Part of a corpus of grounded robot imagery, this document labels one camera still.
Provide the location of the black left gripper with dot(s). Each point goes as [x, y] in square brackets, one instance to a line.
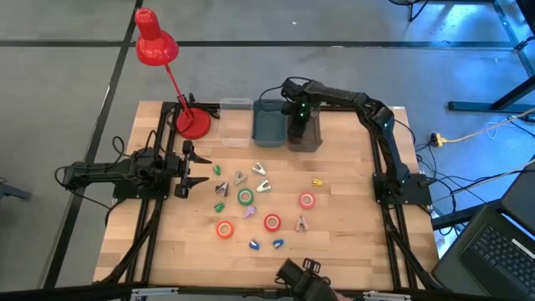
[182, 167]

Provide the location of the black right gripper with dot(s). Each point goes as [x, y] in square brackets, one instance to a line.
[299, 109]

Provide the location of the green mini stapler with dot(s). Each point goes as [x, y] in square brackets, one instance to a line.
[219, 207]
[216, 169]

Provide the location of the dark grey staple remover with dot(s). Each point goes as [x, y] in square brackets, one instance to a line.
[222, 189]

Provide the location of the silver staple remover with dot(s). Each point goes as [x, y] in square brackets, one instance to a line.
[259, 168]
[240, 177]
[263, 186]

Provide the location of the green tape roll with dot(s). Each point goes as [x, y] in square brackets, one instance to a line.
[239, 197]

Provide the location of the yellow mini stapler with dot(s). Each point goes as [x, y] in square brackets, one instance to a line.
[317, 182]

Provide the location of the orange tape roll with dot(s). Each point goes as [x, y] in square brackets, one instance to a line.
[218, 229]

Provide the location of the pink tape roll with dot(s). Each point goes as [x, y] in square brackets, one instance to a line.
[300, 201]

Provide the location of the red tape roll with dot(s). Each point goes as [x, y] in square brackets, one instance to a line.
[266, 222]

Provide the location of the pink toy airplane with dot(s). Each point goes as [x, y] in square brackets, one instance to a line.
[301, 223]

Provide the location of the blue mini stapler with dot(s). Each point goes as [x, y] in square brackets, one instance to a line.
[278, 243]
[254, 245]

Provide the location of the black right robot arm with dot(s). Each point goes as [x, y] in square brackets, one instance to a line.
[388, 138]

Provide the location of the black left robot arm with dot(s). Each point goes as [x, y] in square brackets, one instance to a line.
[125, 171]

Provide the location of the grey translucent plastic bin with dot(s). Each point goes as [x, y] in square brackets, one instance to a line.
[313, 134]

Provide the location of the teal plastic bin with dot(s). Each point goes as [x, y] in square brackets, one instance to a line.
[267, 125]

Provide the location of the clear plastic bin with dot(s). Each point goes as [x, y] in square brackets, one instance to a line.
[236, 125]

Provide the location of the red desk lamp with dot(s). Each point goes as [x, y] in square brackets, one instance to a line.
[154, 46]

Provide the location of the black desk foot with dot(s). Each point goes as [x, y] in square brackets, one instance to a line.
[472, 106]
[460, 217]

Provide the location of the grey chair base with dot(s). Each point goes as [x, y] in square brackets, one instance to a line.
[12, 191]

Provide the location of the dark grey open laptop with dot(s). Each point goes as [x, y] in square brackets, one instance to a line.
[489, 255]

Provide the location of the silver aluminium bracket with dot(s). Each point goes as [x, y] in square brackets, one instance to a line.
[154, 292]
[386, 296]

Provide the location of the black table-level camera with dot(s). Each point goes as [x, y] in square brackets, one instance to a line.
[270, 293]

